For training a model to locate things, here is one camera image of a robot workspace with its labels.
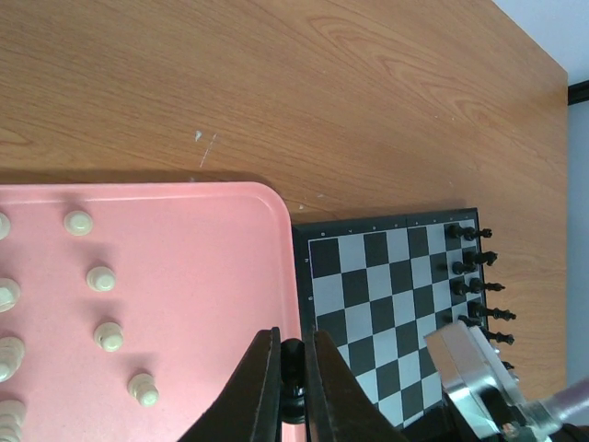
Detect black and white chessboard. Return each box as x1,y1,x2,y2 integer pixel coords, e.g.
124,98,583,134
293,208,496,427

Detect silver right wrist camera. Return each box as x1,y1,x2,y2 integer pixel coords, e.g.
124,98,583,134
425,321,562,441

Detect black king chess piece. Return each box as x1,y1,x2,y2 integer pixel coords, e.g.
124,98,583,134
479,327,514,345

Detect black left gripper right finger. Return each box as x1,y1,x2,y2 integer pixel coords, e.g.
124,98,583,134
305,331,406,441

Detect white queen chess piece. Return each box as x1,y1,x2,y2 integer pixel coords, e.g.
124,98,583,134
0,400,26,442

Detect black knight chess piece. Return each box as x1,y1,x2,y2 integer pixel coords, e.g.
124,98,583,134
463,250,498,266

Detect black queen chess piece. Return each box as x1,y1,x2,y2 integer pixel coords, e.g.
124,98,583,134
468,301,517,321

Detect black bishop chess piece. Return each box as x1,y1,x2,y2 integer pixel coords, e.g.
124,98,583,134
468,278,505,294

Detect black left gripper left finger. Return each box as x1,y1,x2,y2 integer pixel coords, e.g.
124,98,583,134
180,327,282,442

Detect white knight chess piece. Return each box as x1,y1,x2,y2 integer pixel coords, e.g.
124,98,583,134
0,278,21,312

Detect white bishop chess piece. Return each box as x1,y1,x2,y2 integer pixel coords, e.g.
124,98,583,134
0,337,25,382

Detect pink plastic tray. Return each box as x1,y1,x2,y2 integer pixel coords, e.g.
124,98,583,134
1,182,300,441

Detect white rook chess piece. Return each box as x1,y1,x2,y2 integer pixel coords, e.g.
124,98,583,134
0,213,11,240

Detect white pawn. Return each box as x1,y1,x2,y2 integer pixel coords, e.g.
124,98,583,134
64,210,94,237
94,322,124,353
127,373,159,407
87,266,116,292

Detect black pawn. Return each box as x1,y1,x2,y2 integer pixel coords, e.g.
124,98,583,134
452,262,468,274
458,315,482,327
452,281,470,297
280,338,306,425
445,224,465,238

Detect black rook chess piece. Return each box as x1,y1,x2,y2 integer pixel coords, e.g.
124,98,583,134
463,227,492,241

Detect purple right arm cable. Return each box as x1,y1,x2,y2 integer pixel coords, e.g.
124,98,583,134
542,375,589,423

